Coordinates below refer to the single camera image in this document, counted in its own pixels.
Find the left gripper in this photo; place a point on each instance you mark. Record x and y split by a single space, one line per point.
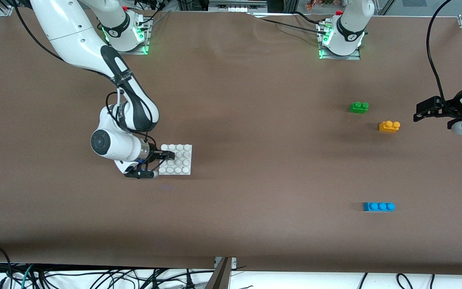
448 108

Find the orange background clutter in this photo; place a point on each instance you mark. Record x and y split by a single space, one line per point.
319 4

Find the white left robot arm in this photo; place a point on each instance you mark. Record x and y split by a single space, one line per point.
349 28

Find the aluminium corner bracket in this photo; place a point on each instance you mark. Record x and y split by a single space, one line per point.
5 11

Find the grey power strip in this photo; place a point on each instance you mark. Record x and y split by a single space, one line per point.
235 8

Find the green two-stud block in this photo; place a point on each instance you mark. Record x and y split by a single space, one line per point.
358 108

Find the yellow two-stud block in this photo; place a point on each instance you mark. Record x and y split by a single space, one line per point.
389 127

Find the metal table edge bracket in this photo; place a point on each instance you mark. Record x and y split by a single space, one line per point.
233 263

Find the slanted aluminium post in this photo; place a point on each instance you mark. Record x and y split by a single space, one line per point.
385 7

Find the blue three-stud block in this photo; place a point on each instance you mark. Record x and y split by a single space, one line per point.
378 207

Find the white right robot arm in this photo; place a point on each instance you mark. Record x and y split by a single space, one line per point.
74 32

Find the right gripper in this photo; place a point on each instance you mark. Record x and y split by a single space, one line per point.
156 155

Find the aluminium table leg profile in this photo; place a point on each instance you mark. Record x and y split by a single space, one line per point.
219 279

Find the white studded base plate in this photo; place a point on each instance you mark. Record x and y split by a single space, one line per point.
183 166

